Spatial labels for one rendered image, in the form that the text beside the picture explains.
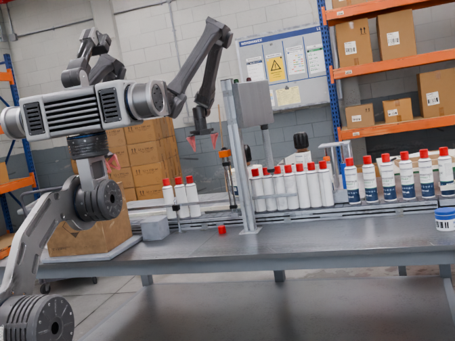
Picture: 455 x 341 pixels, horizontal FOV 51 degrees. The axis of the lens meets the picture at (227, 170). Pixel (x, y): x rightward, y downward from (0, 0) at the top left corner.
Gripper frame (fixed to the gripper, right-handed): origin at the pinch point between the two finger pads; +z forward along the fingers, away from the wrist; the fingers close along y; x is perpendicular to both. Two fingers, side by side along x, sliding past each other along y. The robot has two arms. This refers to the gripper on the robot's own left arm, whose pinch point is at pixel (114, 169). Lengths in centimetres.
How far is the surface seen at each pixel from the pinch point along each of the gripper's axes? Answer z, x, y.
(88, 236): 18.1, 17.2, -30.3
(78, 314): 22, 155, 100
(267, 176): 57, -49, 2
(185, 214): 39.9, -6.0, 6.6
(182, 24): -176, -23, 439
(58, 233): 6.8, 26.7, -30.0
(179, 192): 30.8, -12.5, 6.1
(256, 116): 36, -68, -9
